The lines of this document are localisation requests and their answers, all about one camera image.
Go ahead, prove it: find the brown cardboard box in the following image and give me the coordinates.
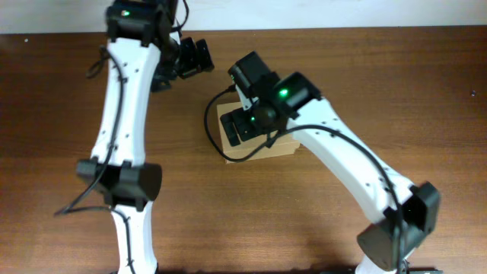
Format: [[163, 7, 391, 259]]
[[216, 100, 301, 164]]

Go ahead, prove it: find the black left camera cable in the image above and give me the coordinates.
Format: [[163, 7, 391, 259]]
[[53, 0, 190, 274]]

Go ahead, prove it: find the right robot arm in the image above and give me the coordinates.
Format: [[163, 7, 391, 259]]
[[221, 52, 441, 273]]

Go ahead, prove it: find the black right camera cable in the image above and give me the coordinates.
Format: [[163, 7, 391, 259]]
[[203, 85, 410, 274]]

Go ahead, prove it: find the black camera cable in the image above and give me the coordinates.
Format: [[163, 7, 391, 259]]
[[203, 85, 410, 274], [53, 0, 190, 274]]

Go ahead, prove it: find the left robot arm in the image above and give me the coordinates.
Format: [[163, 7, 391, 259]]
[[77, 1, 214, 273]]

